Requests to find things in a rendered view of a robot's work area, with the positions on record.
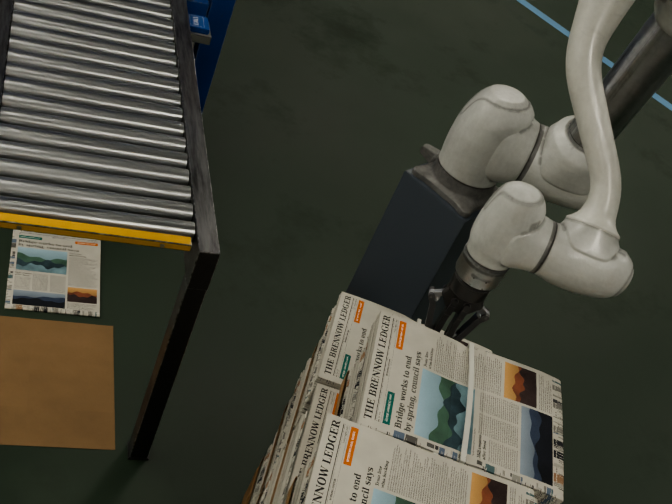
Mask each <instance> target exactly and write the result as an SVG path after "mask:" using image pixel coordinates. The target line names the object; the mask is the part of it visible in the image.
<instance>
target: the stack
mask: <svg viewBox="0 0 672 504"><path fill-rule="evenodd" d="M380 311H384V312H386V313H389V314H392V315H395V316H398V317H401V318H404V319H407V320H410V321H413V322H415V321H414V320H412V319H410V318H408V317H407V316H405V315H403V314H401V313H398V312H396V311H394V310H391V309H389V308H386V307H384V306H381V305H379V304H376V303H374V302H371V301H368V300H366V299H363V298H360V297H357V296H354V295H351V294H348V293H345V292H343V291H342V293H341V294H340V295H339V298H338V301H337V305H336V306H335V307H334V308H332V312H331V315H330V316H329V318H328V321H327V324H326V327H325V331H324V334H323V336H322V337H321V339H320V340H319V343H318V347H317V350H316V352H315V353H314V357H313V360H312V364H311V368H310V371H309V375H308V379H307V382H306V386H305V389H304V393H303V396H302V399H301V403H300V406H299V409H298V412H297V416H296V419H295V422H294V425H293V428H292V431H293V432H292V431H291V433H292V436H291V439H290V443H289V446H288V449H287V453H286V457H285V460H284V463H283V467H282V470H281V474H280V477H279V481H278V484H277V488H276V491H275V494H274V498H273V501H272V504H285V502H286V499H287V495H288V491H289V489H290V487H291V485H292V483H293V481H294V479H295V477H296V476H297V477H299V475H300V473H301V471H302V468H303V467H304V466H305V465H306V463H307V460H308V457H309V458H311V455H312V454H314V451H315V447H316V445H317V444H318V442H319V439H320V435H321V434H322V431H323V427H324V423H325V419H326V415H327V413H330V414H333V415H334V413H335V409H336V404H337V400H338V396H339V391H340V387H341V383H342V381H343V379H344V377H345V375H346V373H347V371H348V370H349V371H350V369H351V370H352V368H353V367H354V366H355V364H356V361H357V360H359V356H360V354H361V353H362V349H363V347H364V345H365V344H366V342H367V341H368V336H369V333H370V330H371V328H372V324H373V323H374V321H376V319H377V315H378V314H380ZM421 321H422V320H421V319H419V318H418V319H417V321H416V322H415V323H418V324H420V325H423V326H425V324H421ZM311 359H312V358H309V360H307V363H306V367H305V370H303V373H302V372H301V375H300V378H299V379H298V381H297V384H296V387H295V390H294V393H293V396H292V397H291V399H290V400H289V403H288V407H287V410H286V412H285V413H284V417H283V420H282V424H281V428H280V432H279V435H278V439H277V443H276V446H275V450H274V453H273V457H272V460H271V463H270V467H269V470H268V473H267V476H266V480H265V483H264V486H263V489H262V492H263V494H262V492H261V494H262V496H261V498H260V500H259V502H258V504H270V501H271V497H272V494H273V490H274V487H275V483H276V480H277V476H278V473H279V470H280V466H281V463H282V459H283V456H284V452H285V449H286V446H287V440H288V437H290V436H289V433H290V430H291V427H292V423H293V420H294V416H295V413H296V410H297V406H298V403H299V400H300V396H301V393H302V389H303V386H304V383H305V379H306V376H307V373H308V369H309V366H310V362H311ZM277 433H278V432H276V435H275V438H274V441H273V445H272V444H271V445H270V447H269V448H268V450H267V453H266V456H265V457H264V460H263V463H262V464H261V466H260V469H259V467H258V468H257V470H256V472H255V474H254V476H253V479H252V481H251V483H250V485H249V487H248V489H247V491H246V492H245V495H244V497H243V500H242V503H241V504H247V503H248V500H249V497H250V494H251V491H252V487H253V484H254V481H255V478H256V475H257V472H258V469H259V472H258V475H257V479H256V482H255V485H254V488H253V491H252V495H251V498H250V501H249V504H256V503H257V500H258V498H259V495H260V491H261V488H262V484H263V481H264V477H265V474H266V471H267V467H268V464H269V460H270V457H271V453H272V450H273V447H274V443H275V440H276V436H277Z"/></svg>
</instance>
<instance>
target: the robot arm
mask: <svg viewBox="0 0 672 504"><path fill-rule="evenodd" d="M634 2H635V0H579V1H578V5H577V8H576V12H575V16H574V20H573V23H572V27H571V31H570V35H569V39H568V44H567V50H566V79H567V86H568V91H569V95H570V99H571V103H572V107H573V111H574V115H571V116H567V117H564V118H562V119H561V120H559V121H558V122H556V123H554V124H552V125H551V126H550V127H548V126H545V125H543V124H540V123H539V122H538V121H537V120H536V119H535V118H534V116H535V113H534V110H533V107H532V105H531V103H530V101H529V100H528V99H527V98H526V97H525V96H524V95H523V94H522V93H521V92H520V91H518V90H517V89H515V88H513V87H510V86H507V85H502V84H495V85H492V86H489V87H486V88H484V89H482V90H481V91H479V92H478V93H477V94H476V95H475V96H473V97H472V98H471V99H470V100H469V101H468V102H467V104H466V105H465V106H464V107H463V108H462V110H461V111H460V113H459V114H458V116H457V118H456V119H455V121H454V123H453V125H452V126H451V128H450V130H449V132H448V134H447V137H446V139H445V141H444V144H443V147H442V149H441V151H440V150H439V149H437V148H435V147H433V146H431V145H430V144H424V146H422V147H421V149H420V153H421V154H422V155H423V156H424V158H425V159H426V160H427V161H428V164H426V165H420V166H415V167H414V168H413V170H412V174H413V175H414V176H415V177H416V178H418V179H420V180H421V181H423V182H424V183H425V184H427V185H428V186H429V187H430V188H431V189H432V190H434V191H435V192H436V193H437V194H438V195H439V196H441V197H442V198H443V199H444V200H445V201H446V202H448V203H449V204H450V205H451V206H452V207H453V208H454V209H455V210H456V211H457V213H458V214H459V215H461V216H462V217H466V218H467V217H469V216H470V215H471V214H472V213H473V212H475V211H477V210H479V209H481V208H482V209H481V211H480V212H479V214H478V216H477V218H476V219H475V221H474V223H473V226H472V228H471V231H470V237H469V240H468V242H467V243H466V245H465V246H464V249H463V251H462V253H461V254H460V256H459V258H458V260H457V261H456V267H455V268H456V271H455V272H454V274H453V276H452V277H451V279H450V281H449V283H448V284H446V285H444V286H443V288H442V289H435V287H433V286H431V287H430V288H429V293H428V299H429V307H428V312H427V316H426V321H425V327H428V328H430V329H432V330H435V331H437V332H439V333H441V334H443V335H445V336H447V337H450V338H452V339H454V340H456V341H458V342H460V341H461V340H463V339H464V338H465V337H466V336H467V335H468V334H469V333H470V332H471V331H473V330H474V329H475V328H476V327H477V326H478V325H479V324H480V323H483V322H485V321H488V320H489V315H490V309H489V308H485V307H484V300H485V299H486V297H487V295H488V294H489V292H490V291H491V290H493V289H495V288H496V287H497V286H498V285H499V283H500V282H501V280H502V278H503V277H504V275H505V274H506V273H507V271H508V270H509V268H515V269H520V270H525V271H528V272H530V273H533V274H535V275H537V276H539V277H541V278H542V279H544V280H545V281H547V282H548V283H550V284H553V285H555V286H557V287H559V288H562V289H564V290H567V291H570V292H572V293H575V294H580V295H585V296H589V297H594V298H610V297H615V296H618V295H619V294H621V293H622V292H623V291H624V290H625V289H626V288H627V286H628V285H629V283H630V282H631V280H632V278H633V274H634V269H633V262H632V260H631V258H630V257H629V255H628V253H627V252H626V251H625V250H623V249H621V248H620V246H619V240H620V236H619V234H618V232H617V229H616V217H617V213H618V209H619V204H620V198H621V172H620V165H619V160H618V155H617V150H616V145H615V140H616V139H617V138H618V136H619V135H620V134H621V133H622V132H623V130H624V129H625V128H626V127H627V126H628V124H629V123H630V122H631V121H632V120H633V118H634V117H635V116H636V115H637V114H638V112H639V111H640V110H641V109H642V108H643V106H644V105H645V104H646V103H647V102H648V100H649V99H650V98H651V97H652V96H653V95H654V93H655V92H656V91H657V90H658V89H659V87H661V86H662V85H663V83H664V82H665V81H666V80H667V79H668V77H669V76H670V75H671V74H672V0H655V1H654V12H653V13H652V14H651V16H650V17H649V18H648V20H647V21H646V22H645V24H644V25H643V26H642V28H641V29H640V30H639V32H638V33H637V34H636V36H635V37H634V38H633V40H632V41H631V42H630V44H629V45H628V46H627V48H626V49H625V50H624V52H623V53H622V54H621V56H620V57H619V58H618V60H617V61H616V63H615V64H614V65H613V67H612V68H611V69H610V71H609V72H608V73H607V75H606V76H605V77H604V79H603V80H602V58H603V53H604V50H605V47H606V45H607V43H608V41H609V39H610V38H611V36H612V34H613V33H614V31H615V30H616V28H617V27H618V25H619V24H620V22H621V20H622V19H623V17H624V16H625V15H626V13H627V12H628V10H629V9H630V7H631V6H632V5H633V3H634ZM497 182H498V183H505V184H503V185H502V186H501V187H497V186H496V183H497ZM545 200H546V201H549V202H551V203H554V204H557V205H559V206H562V207H565V208H570V209H576V210H578V211H577V212H575V213H573V214H570V215H567V216H566V218H565V219H564V220H563V221H562V222H561V223H557V222H555V221H553V220H551V219H550V218H548V217H547V216H545V215H546V203H545ZM440 296H443V300H444V304H445V307H444V308H443V310H442V312H441V313H440V315H439V317H438V318H437V320H436V322H435V323H434V325H432V320H433V315H434V311H435V306H436V301H438V300H439V299H440ZM476 311H477V312H476ZM452 312H456V313H455V315H454V317H453V318H452V320H451V322H450V323H449V325H448V327H447V328H446V330H445V332H444V333H443V332H442V331H441V329H442V328H443V326H444V324H445V323H446V321H447V319H448V318H449V316H451V314H452ZM473 312H476V313H475V314H474V315H473V316H472V317H470V318H469V319H468V320H467V321H466V322H465V323H464V324H463V325H462V326H461V327H460V328H458V326H459V325H460V323H461V321H463V319H464V318H465V316H466V315H468V314H470V313H473ZM457 328H458V329H457ZM440 331H441V332H440Z"/></svg>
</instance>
